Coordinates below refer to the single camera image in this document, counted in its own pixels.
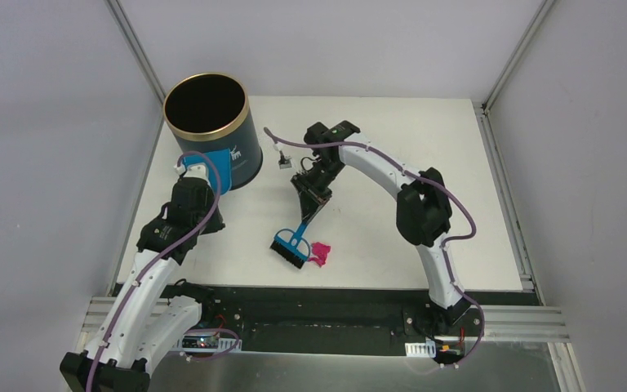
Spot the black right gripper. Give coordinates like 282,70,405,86
292,157,347,224

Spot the blue plastic dustpan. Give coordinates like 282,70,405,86
195,149,232,195

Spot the blue hand brush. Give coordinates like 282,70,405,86
269,221,312,270

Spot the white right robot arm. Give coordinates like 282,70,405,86
291,121,471,335

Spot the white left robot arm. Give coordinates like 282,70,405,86
60,174,225,391

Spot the pink paper scrap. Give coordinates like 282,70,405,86
309,242,331,267

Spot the dark blue gold-rimmed bin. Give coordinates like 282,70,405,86
162,73,263,189

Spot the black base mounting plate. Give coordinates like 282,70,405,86
164,281,487,359

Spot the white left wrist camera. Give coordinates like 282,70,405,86
174,163,209,181

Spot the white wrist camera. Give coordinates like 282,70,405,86
273,142,292,170
174,163,209,181

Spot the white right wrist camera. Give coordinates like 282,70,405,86
273,142,292,170

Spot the left white slotted cable duct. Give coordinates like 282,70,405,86
170,334,242,354

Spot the white slotted cable duct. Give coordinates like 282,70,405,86
404,340,437,359
170,334,242,354

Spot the right white slotted cable duct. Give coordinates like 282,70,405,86
404,340,437,359

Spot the aluminium frame rail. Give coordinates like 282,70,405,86
104,0,166,103

